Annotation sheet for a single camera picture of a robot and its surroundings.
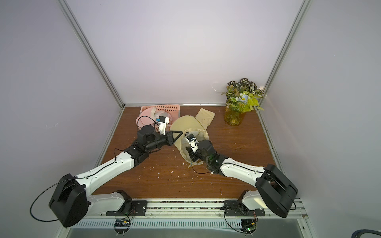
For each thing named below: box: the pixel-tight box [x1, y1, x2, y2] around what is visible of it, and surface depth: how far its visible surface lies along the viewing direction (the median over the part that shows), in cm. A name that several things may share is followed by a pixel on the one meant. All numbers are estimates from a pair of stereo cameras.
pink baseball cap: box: [135, 107, 173, 127], surface depth 108 cm
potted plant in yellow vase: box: [221, 77, 265, 126], surface depth 102 cm
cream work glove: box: [194, 107, 216, 130], surface depth 116 cm
